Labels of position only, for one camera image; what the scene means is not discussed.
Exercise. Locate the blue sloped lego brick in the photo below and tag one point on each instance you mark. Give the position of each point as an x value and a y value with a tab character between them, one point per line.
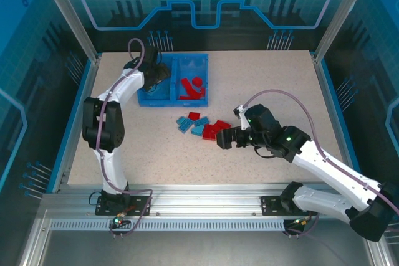
197	131

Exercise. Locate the small red lego brick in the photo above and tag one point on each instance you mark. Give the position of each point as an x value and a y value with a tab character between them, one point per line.
203	91

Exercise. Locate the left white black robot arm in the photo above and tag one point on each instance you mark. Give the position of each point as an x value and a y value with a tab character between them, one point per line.
112	166

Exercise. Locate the blue two-compartment plastic bin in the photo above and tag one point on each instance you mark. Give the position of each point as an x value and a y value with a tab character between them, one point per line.
162	102

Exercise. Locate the small connector board with LED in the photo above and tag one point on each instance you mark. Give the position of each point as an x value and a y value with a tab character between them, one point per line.
118	220
299	221

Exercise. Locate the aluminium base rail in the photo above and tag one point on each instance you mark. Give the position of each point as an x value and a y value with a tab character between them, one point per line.
202	197

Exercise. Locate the aluminium side rail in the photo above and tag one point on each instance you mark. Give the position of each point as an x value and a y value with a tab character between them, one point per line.
336	122
78	116

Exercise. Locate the aluminium frame post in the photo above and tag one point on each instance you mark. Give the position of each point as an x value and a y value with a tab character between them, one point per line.
338	17
74	17

